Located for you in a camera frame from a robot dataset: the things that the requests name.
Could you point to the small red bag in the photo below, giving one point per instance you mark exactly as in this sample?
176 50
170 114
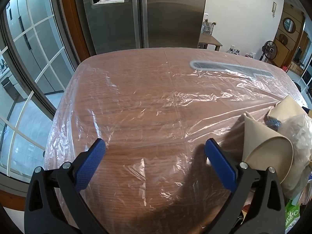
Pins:
284 67

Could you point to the white-framed glass door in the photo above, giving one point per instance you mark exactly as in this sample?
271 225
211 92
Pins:
36 117

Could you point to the clear plastic bag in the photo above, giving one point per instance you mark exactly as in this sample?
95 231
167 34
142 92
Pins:
298 136

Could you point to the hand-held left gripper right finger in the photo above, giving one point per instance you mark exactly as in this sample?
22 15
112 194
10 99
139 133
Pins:
219 165

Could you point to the stainless steel refrigerator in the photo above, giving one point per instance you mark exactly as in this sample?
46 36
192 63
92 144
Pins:
170 17

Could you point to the black floor fan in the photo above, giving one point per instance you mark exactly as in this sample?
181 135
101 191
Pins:
269 48

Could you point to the water bottles on floor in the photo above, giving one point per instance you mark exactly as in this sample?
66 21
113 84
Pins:
234 50

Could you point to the small wall frame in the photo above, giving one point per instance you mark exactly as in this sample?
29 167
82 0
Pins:
274 9

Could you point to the crushed brown paper cup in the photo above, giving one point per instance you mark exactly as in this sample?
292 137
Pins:
258 136
287 109

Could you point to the green white printed bag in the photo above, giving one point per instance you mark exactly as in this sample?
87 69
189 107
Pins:
292 214

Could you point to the small wooden side table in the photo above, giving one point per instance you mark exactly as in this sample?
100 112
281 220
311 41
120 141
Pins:
210 40

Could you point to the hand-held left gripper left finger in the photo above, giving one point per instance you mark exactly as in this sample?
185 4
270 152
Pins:
90 165

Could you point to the wooden cabinet with round mirror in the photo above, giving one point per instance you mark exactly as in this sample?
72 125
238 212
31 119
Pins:
290 39

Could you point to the white red paper bag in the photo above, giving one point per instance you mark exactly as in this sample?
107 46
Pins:
250 55

